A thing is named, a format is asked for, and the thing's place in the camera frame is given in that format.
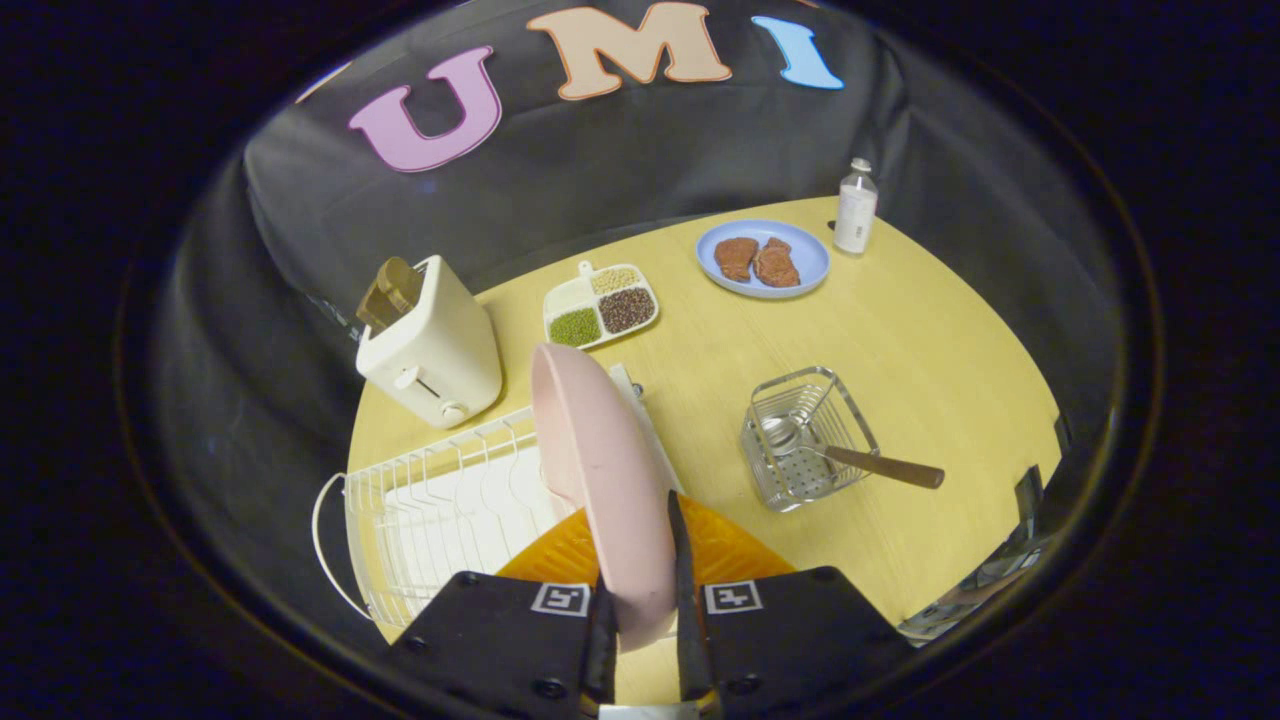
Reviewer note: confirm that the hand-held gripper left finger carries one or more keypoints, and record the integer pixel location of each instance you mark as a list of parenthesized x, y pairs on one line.
[(500, 640)]

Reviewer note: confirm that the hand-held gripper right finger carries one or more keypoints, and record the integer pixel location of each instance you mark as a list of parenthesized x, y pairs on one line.
[(683, 590)]

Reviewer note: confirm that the pink plate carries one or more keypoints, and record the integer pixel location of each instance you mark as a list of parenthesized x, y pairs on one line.
[(610, 480)]

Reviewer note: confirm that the blue plate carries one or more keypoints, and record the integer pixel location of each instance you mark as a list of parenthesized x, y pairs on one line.
[(763, 258)]

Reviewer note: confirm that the white divided tray of beans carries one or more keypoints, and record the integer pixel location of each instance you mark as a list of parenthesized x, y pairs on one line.
[(600, 305)]

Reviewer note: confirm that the cream toaster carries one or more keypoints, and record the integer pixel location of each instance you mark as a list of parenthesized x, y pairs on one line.
[(435, 350)]

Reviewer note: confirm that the brown meat piece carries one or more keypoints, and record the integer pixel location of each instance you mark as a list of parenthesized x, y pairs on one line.
[(735, 257), (776, 265)]

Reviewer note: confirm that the toast slice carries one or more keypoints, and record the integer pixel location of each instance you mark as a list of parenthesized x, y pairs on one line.
[(388, 292)]

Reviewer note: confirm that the clear plastic bottle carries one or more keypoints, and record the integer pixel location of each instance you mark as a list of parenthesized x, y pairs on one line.
[(855, 208)]

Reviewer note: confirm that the black backdrop cloth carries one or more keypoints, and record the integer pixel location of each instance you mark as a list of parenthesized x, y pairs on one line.
[(620, 170)]

